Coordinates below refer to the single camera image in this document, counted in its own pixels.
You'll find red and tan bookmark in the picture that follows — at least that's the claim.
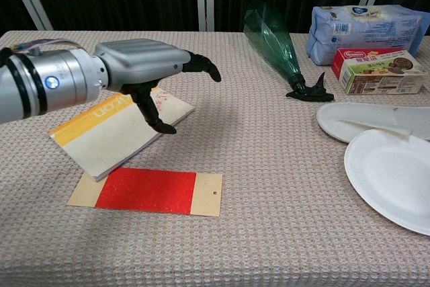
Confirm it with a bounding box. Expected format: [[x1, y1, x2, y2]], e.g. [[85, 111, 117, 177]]
[[66, 167, 224, 218]]

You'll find blue tissue pack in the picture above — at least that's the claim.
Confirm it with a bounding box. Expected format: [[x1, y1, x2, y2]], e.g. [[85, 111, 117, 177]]
[[305, 4, 430, 66]]

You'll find red green biscuit box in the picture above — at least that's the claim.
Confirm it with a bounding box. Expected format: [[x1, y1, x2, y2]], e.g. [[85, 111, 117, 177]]
[[331, 47, 429, 95]]

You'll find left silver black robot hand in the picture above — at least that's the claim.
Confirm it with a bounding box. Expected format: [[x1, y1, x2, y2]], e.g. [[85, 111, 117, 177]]
[[92, 38, 222, 135]]

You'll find beige woven tablecloth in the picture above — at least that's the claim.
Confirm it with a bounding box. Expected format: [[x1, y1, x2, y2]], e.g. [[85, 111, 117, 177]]
[[0, 30, 430, 287]]

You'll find white paper plate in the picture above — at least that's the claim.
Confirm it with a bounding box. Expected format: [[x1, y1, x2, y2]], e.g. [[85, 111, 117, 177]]
[[343, 128, 430, 237]]

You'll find notebook with yellow cover band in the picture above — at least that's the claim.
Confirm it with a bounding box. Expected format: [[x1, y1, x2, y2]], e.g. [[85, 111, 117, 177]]
[[48, 87, 196, 182]]

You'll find white disposable slipper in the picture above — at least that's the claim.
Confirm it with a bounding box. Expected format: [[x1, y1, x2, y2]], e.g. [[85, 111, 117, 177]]
[[316, 101, 430, 144]]

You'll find green bottle black spray trigger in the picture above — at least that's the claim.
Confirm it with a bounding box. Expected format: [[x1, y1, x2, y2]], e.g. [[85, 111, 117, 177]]
[[243, 0, 335, 102]]

